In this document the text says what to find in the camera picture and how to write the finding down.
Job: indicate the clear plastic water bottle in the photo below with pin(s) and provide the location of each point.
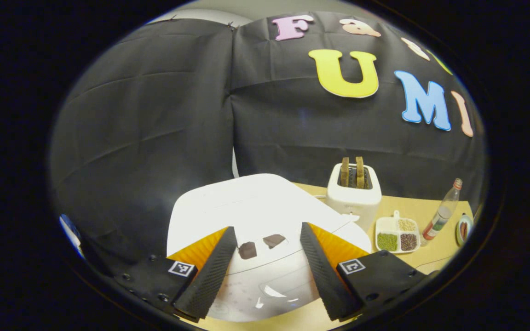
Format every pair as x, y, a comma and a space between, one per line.
442, 214

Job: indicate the white divided dish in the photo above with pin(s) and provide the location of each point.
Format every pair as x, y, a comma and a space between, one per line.
387, 225

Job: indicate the reddish brown meat slice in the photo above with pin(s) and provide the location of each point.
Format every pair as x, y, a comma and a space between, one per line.
464, 231

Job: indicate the white rice cooker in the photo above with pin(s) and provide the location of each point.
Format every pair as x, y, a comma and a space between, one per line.
256, 202

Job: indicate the brown bread slice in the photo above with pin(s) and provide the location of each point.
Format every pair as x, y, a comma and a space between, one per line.
344, 172
360, 172

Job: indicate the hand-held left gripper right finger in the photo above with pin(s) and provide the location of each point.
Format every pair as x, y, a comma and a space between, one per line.
325, 276

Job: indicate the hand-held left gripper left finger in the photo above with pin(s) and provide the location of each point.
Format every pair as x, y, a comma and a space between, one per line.
212, 276

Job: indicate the blue and white object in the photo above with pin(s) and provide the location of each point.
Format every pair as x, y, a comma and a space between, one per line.
69, 230

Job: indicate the white toaster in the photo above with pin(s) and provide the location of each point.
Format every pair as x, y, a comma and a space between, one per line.
352, 207

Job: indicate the green mung beans pile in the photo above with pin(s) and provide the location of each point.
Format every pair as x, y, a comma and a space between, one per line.
387, 242

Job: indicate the dark red beans pile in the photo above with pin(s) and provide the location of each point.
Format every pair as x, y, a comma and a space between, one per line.
409, 242

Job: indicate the light green plate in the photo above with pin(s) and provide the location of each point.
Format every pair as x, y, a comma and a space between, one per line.
457, 230

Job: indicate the yellow soybeans pile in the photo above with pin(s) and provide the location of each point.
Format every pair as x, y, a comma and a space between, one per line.
406, 225

